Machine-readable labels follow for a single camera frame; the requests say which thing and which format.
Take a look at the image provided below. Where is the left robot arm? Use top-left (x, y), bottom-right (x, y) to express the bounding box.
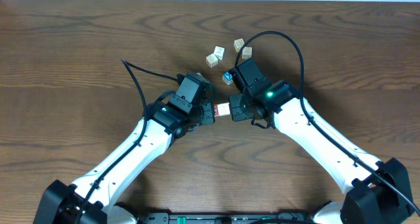
top-left (33, 72), bottom-right (215, 223)

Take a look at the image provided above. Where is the blue letter X block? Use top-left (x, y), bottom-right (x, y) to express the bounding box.
top-left (222, 72), bottom-right (233, 85)

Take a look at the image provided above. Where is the tan picture block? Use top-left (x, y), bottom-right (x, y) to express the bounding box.
top-left (241, 47), bottom-right (253, 60)

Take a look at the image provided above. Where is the yellow picture block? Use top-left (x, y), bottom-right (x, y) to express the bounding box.
top-left (234, 38), bottom-right (245, 53)

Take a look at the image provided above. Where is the red edged white block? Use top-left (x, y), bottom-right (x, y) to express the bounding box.
top-left (205, 53), bottom-right (219, 68)

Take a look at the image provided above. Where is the red letter A block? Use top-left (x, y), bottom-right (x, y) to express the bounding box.
top-left (214, 104), bottom-right (219, 117)

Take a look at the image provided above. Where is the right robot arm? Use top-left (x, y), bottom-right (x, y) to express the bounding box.
top-left (229, 78), bottom-right (419, 223)

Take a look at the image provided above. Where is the white picture block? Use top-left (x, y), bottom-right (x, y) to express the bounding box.
top-left (213, 46), bottom-right (225, 60)

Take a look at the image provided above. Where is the plain white block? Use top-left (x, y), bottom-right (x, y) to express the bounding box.
top-left (217, 102), bottom-right (230, 116)

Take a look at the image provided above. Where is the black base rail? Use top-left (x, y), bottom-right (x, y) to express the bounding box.
top-left (114, 202), bottom-right (329, 224)

